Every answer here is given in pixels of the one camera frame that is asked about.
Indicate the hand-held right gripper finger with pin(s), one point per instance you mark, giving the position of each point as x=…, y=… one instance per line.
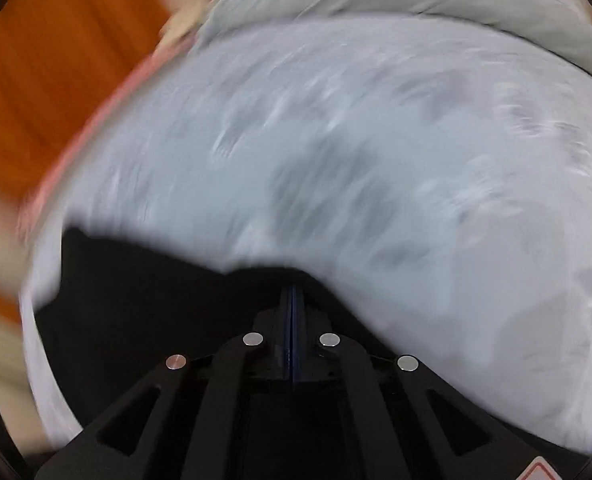
x=287, y=310
x=297, y=310

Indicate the white patterned bed sheet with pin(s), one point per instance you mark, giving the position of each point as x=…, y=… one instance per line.
x=351, y=160

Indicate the black pants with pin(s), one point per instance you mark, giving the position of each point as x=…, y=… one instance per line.
x=126, y=300

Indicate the beige bed frame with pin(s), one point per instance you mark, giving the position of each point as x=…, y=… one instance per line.
x=186, y=22

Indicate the pink mattress trim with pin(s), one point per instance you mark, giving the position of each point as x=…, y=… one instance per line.
x=101, y=115

